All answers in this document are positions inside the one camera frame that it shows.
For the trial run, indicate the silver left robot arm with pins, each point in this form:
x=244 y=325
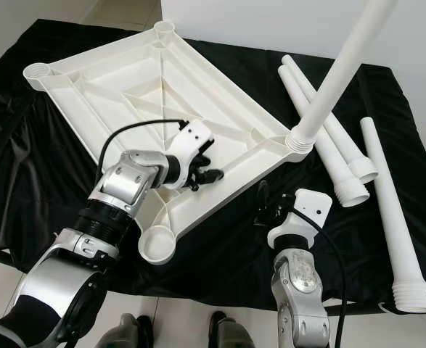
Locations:
x=125 y=181

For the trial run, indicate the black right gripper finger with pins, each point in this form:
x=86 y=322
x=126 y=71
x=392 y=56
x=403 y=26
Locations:
x=263 y=201

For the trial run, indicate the white plastic children table top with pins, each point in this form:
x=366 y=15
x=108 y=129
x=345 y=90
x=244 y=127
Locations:
x=118 y=80

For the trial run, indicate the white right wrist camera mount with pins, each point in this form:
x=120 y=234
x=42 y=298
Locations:
x=310 y=206

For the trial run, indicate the white plastic table leg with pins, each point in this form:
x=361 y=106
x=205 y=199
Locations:
x=343 y=72
x=336 y=170
x=390 y=210
x=354 y=156

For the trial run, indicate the grey right robot foot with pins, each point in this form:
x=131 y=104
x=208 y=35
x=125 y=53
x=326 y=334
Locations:
x=227 y=333

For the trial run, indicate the black table cloth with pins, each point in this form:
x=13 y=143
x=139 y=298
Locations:
x=24 y=159

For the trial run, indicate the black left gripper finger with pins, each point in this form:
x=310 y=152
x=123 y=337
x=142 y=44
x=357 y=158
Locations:
x=213 y=175

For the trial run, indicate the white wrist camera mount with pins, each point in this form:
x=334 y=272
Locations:
x=310 y=206
x=197 y=138

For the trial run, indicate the grey left robot foot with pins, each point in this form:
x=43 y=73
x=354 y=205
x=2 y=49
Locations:
x=122 y=333

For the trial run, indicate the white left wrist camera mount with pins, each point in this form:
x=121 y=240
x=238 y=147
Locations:
x=197 y=138

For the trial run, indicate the grey robot foot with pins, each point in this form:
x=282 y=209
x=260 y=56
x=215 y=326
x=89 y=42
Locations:
x=122 y=333
x=227 y=333

